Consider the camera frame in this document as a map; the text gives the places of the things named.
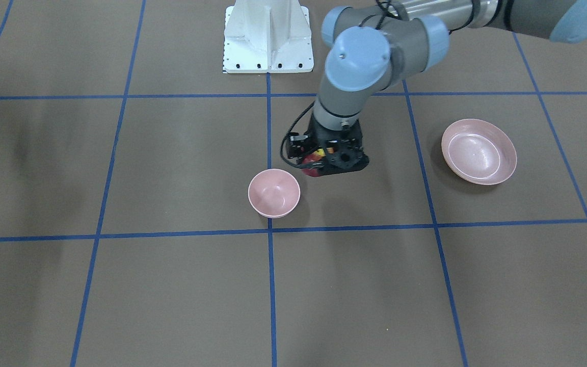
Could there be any red apple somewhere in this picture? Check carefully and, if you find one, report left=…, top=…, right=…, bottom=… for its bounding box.
left=301, top=149, right=325, bottom=177

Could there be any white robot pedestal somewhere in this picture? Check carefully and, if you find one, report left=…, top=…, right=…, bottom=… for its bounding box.
left=222, top=1, right=314, bottom=74

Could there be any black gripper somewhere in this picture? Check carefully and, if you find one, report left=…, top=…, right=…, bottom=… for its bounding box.
left=307, top=115, right=365, bottom=159

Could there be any pink bowl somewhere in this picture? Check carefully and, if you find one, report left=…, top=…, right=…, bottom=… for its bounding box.
left=248, top=169, right=301, bottom=219

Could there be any pink plate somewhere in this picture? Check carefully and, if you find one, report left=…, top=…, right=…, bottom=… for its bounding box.
left=441, top=118, right=518, bottom=186

